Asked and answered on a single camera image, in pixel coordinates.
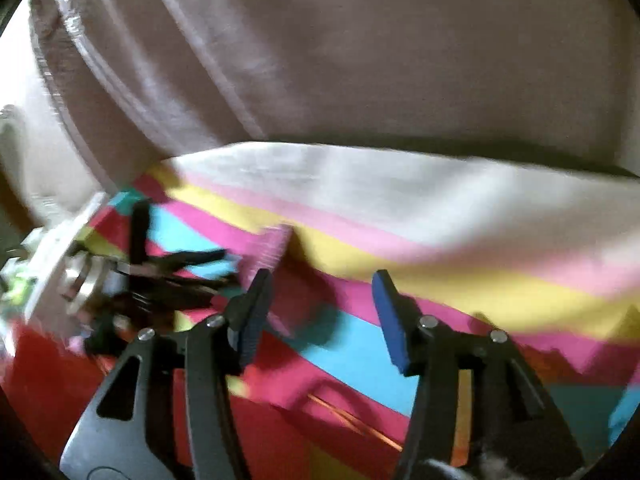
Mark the red plastic container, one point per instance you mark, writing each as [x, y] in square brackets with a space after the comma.
[50, 385]

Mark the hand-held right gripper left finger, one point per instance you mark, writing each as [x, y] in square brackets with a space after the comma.
[250, 320]

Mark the colourful striped blanket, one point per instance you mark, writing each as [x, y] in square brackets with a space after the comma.
[450, 220]

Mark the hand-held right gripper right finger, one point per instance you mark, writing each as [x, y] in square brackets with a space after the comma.
[387, 320]

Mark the pink ribbed cloth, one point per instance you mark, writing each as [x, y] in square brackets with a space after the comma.
[267, 255]

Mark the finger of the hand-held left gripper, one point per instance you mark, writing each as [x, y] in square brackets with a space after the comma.
[180, 297]
[175, 260]

